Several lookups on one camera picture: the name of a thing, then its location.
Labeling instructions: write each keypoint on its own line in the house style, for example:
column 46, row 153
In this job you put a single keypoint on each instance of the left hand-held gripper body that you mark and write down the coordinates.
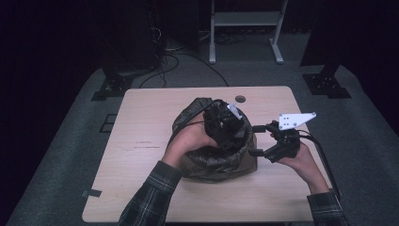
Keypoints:
column 222, row 125

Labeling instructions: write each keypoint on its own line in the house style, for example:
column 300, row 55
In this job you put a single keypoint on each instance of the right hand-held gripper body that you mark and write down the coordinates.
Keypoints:
column 287, row 142

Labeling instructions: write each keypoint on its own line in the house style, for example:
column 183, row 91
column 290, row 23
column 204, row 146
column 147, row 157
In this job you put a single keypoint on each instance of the black plastic garbage bag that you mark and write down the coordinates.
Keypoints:
column 216, row 166

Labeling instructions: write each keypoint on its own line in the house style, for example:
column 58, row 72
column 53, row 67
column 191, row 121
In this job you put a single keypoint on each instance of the person's right hand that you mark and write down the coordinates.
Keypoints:
column 309, row 171

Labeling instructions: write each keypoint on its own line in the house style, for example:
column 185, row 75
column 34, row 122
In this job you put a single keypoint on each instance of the person's left hand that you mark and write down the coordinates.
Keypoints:
column 188, row 141

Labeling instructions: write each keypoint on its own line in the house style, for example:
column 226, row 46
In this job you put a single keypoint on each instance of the black stand base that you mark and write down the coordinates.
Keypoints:
column 109, row 88
column 326, row 83

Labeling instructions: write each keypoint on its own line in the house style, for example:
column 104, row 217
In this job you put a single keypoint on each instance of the white metal stand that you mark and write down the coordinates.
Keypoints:
column 244, row 19

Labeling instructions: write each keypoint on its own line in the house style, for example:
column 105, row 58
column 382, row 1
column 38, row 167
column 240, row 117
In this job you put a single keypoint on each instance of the dark equipment cabinet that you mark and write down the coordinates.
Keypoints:
column 131, row 34

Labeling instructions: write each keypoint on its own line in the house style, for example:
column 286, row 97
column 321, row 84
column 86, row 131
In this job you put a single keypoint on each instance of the dark tape strip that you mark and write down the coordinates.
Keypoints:
column 91, row 193

